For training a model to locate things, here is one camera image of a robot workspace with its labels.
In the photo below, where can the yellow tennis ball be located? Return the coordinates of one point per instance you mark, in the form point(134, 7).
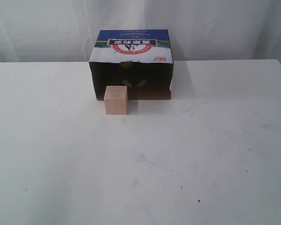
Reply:
point(126, 64)

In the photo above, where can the light wooden cube block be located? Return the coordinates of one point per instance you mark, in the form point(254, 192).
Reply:
point(115, 100)

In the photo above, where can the blue white milk carton box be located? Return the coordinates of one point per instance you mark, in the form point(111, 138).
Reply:
point(141, 60)

